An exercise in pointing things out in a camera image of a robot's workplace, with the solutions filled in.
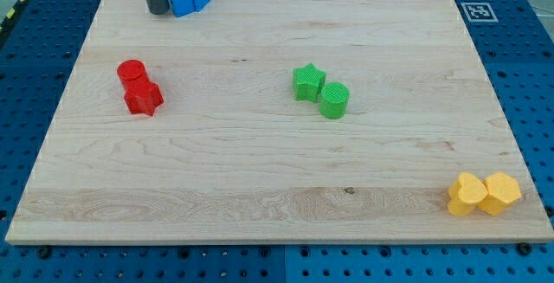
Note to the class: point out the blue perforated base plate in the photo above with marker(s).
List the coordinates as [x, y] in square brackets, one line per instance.
[37, 59]

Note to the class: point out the light wooden board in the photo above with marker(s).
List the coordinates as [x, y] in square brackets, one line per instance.
[231, 157]

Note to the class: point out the yellow heart block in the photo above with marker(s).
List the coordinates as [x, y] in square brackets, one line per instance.
[465, 194]

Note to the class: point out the green cylinder block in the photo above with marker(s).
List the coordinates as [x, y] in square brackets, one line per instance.
[334, 99]

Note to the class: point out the green star block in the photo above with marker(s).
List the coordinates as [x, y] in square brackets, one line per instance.
[308, 82]

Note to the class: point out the red cylinder block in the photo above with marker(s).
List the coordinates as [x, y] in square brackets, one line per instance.
[132, 72]

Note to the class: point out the yellow hexagon block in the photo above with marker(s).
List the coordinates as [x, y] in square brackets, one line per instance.
[502, 192]

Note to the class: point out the white fiducial marker tag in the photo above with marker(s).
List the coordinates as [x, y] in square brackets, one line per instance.
[478, 12]

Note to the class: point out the red star block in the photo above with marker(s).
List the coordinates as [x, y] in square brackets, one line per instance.
[143, 97]

